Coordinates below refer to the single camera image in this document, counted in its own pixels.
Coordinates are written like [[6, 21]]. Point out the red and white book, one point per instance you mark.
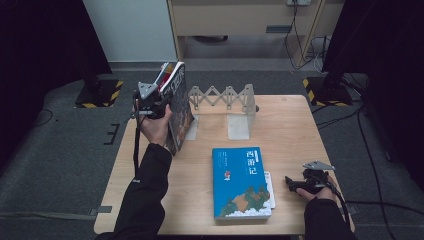
[[164, 76]]

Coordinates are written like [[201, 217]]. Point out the dark cover book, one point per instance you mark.
[[181, 113]]

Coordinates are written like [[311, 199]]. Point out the person's left hand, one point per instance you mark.
[[156, 130]]

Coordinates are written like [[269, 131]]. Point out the thick blue book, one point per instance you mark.
[[240, 180]]

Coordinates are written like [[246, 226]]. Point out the yellow black striped stand base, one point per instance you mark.
[[330, 93], [100, 95]]

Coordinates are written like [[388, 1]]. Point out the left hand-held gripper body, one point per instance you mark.
[[150, 101]]

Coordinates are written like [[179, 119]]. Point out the person's right hand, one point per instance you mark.
[[321, 195]]

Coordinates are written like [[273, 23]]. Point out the expanding metal bookend rack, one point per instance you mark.
[[238, 128]]

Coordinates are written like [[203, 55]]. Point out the grey tape piece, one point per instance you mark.
[[101, 210], [353, 209]]

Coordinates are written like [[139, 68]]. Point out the black curtain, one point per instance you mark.
[[40, 50], [390, 50]]

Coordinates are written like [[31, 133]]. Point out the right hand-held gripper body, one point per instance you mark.
[[315, 180]]

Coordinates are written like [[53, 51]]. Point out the white cabinet panel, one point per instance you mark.
[[133, 30]]

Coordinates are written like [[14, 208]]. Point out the white caterpillar picture book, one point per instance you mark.
[[270, 190]]

